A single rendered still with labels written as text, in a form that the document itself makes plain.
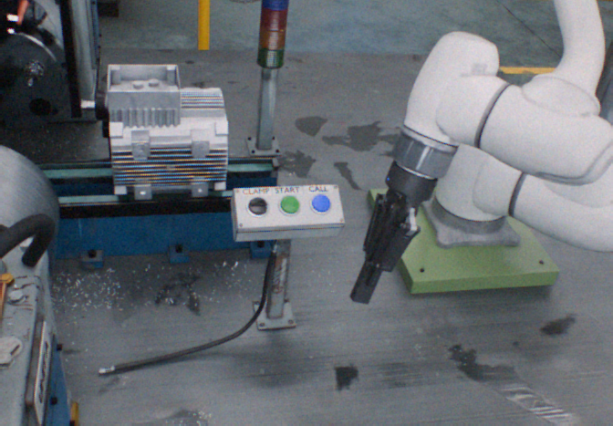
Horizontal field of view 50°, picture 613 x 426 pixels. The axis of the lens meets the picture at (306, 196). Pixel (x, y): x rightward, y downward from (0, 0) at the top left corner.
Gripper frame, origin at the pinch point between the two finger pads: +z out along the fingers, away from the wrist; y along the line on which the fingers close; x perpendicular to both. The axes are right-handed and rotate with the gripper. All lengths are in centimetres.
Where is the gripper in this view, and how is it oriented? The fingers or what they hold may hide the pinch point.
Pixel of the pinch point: (367, 282)
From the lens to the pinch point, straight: 108.5
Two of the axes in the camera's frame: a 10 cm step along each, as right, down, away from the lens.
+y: -2.6, -3.9, 8.8
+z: -3.5, 8.9, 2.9
